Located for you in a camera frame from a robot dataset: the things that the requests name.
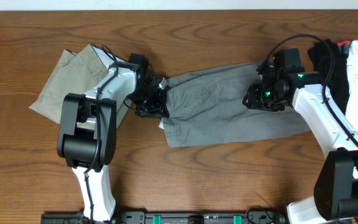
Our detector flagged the grey shorts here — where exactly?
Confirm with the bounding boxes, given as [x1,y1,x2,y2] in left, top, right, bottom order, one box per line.
[161,63,310,147]

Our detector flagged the khaki shorts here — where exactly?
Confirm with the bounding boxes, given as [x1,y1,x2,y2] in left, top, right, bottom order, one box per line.
[29,44,130,129]

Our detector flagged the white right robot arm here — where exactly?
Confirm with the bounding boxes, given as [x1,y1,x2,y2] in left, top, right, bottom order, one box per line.
[243,72,358,223]

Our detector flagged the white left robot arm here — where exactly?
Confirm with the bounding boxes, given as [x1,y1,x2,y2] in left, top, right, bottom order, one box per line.
[57,59,169,223]

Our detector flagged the red black garment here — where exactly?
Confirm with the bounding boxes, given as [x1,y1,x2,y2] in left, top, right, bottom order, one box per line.
[337,40,351,56]

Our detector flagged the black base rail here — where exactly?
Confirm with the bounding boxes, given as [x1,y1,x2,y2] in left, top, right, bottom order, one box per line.
[40,210,287,224]

